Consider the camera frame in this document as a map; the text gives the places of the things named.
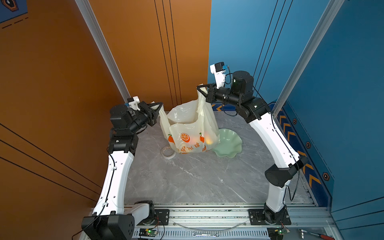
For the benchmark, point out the cream plastic bag orange print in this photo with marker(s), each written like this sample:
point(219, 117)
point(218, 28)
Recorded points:
point(190, 127)

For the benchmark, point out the red handled tool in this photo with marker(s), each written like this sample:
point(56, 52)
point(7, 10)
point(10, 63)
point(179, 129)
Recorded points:
point(302, 233)

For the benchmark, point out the small right circuit board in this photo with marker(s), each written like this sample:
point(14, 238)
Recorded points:
point(277, 234)

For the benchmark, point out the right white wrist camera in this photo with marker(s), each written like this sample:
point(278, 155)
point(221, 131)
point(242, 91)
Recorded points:
point(219, 72)

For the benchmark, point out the aluminium rail frame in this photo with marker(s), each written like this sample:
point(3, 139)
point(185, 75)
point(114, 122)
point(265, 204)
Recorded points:
point(232, 221)

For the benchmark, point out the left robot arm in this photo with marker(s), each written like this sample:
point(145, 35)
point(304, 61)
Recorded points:
point(109, 221)

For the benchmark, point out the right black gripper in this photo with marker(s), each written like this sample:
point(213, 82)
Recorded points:
point(211, 95)

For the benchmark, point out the silver wrench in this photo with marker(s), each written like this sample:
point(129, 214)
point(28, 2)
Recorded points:
point(208, 235)

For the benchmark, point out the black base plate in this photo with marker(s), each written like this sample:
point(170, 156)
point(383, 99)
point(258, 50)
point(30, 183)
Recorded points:
point(163, 215)
point(268, 217)

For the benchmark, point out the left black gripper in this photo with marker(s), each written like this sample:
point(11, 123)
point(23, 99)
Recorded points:
point(146, 110)

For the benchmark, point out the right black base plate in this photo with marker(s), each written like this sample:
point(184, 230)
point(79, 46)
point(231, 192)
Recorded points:
point(268, 217)

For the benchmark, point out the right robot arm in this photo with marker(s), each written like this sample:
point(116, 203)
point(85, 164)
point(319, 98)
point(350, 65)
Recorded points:
point(257, 113)

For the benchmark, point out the light green fruit plate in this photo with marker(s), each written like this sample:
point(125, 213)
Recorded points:
point(230, 144)

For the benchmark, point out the green circuit board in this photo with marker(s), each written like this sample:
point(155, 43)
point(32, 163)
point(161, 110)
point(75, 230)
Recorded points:
point(150, 233)

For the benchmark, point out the clear tape roll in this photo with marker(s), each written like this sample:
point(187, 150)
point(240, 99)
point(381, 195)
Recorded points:
point(168, 153)

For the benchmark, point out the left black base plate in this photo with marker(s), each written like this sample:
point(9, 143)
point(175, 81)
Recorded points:
point(163, 215)

